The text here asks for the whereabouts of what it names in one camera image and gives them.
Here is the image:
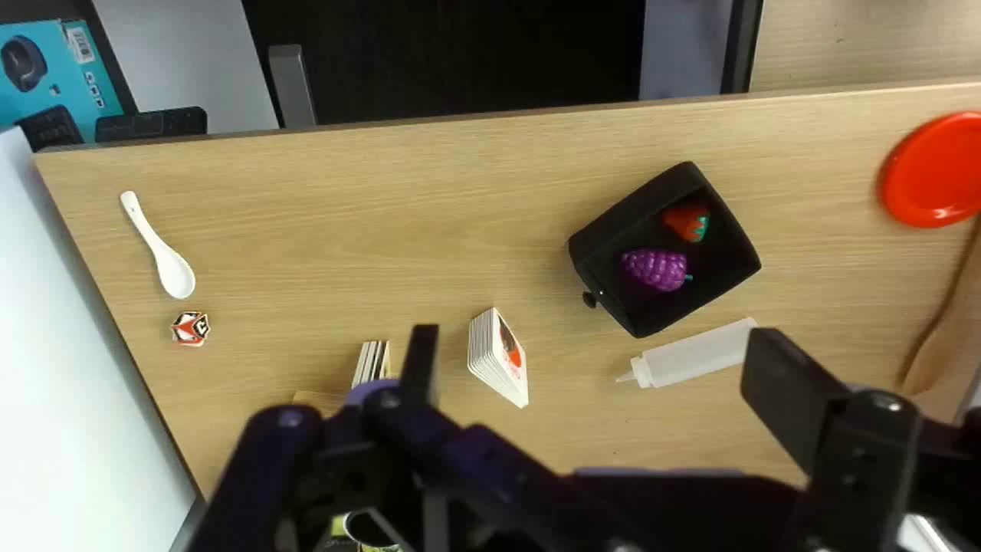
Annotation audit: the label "red round plate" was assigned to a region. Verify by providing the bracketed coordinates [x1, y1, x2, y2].
[880, 110, 981, 227]

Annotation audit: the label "small red white token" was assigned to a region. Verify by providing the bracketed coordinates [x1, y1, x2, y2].
[172, 309, 213, 347]

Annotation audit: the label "white triangular card box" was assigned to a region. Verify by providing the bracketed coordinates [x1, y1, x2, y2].
[467, 306, 531, 409]

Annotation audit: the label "black rectangular box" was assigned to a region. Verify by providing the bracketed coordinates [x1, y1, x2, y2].
[566, 164, 760, 336]

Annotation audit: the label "purple toy grapes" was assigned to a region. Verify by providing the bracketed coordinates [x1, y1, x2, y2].
[624, 247, 691, 293]

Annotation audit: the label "stack of picture cards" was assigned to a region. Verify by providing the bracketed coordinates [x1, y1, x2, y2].
[354, 340, 389, 386]

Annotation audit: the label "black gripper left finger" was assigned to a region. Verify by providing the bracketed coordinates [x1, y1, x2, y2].
[399, 325, 438, 405]

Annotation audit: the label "white ceramic spoon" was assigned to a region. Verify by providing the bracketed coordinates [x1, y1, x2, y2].
[120, 189, 197, 302]

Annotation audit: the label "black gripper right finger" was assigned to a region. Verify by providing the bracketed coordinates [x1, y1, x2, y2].
[739, 327, 850, 471]

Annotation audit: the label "red toy strawberry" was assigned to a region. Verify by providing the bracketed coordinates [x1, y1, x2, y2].
[662, 203, 713, 243]

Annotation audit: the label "clear squeeze bottle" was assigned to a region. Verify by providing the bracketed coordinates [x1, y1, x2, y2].
[620, 315, 759, 390]

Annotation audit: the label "teal product box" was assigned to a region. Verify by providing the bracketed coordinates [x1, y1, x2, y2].
[0, 19, 125, 141]

